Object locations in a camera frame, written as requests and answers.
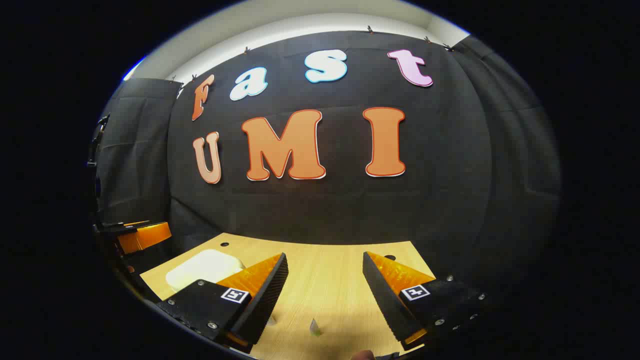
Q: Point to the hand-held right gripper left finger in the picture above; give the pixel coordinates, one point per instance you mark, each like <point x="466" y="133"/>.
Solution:
<point x="267" y="300"/>

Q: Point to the pale yellow suitcase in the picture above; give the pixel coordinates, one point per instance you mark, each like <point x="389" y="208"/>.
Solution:
<point x="200" y="270"/>

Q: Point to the white tube with green cap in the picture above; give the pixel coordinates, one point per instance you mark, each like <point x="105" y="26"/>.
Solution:
<point x="315" y="327"/>

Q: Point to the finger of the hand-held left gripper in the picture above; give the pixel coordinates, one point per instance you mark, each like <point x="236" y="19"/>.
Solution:
<point x="145" y="236"/>

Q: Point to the black backdrop cloth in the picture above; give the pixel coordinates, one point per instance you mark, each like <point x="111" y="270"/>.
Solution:
<point x="325" y="210"/>

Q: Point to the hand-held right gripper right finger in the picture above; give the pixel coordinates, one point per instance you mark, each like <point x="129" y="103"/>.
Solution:
<point x="385" y="300"/>

